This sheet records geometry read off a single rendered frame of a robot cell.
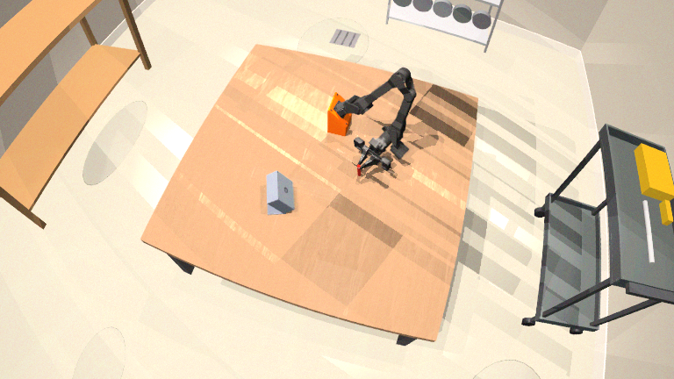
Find grey square panel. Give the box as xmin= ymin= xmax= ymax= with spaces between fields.
xmin=267 ymin=171 xmax=295 ymax=215

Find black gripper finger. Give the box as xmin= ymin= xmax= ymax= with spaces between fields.
xmin=360 ymin=154 xmax=378 ymax=169
xmin=357 ymin=147 xmax=368 ymax=165

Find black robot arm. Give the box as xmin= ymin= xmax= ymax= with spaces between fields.
xmin=333 ymin=68 xmax=417 ymax=159

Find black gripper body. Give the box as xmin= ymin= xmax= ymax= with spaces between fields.
xmin=354 ymin=137 xmax=391 ymax=171

